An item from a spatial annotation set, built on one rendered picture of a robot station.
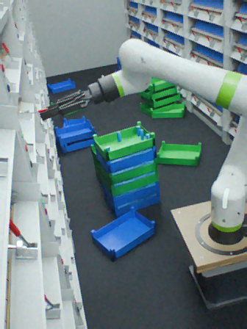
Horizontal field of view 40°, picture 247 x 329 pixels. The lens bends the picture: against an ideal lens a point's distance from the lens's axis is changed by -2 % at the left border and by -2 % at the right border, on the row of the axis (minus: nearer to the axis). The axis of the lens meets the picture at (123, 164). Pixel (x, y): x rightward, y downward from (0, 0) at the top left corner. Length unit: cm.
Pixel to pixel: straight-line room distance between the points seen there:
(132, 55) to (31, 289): 78
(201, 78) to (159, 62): 14
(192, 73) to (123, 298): 106
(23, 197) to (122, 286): 100
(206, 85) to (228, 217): 52
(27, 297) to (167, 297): 111
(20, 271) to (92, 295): 108
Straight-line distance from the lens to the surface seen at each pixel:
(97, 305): 167
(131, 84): 124
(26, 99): 145
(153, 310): 162
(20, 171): 78
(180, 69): 110
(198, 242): 143
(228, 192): 128
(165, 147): 267
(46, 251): 93
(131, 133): 206
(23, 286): 63
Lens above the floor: 134
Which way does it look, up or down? 31 degrees down
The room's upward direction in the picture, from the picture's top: 8 degrees counter-clockwise
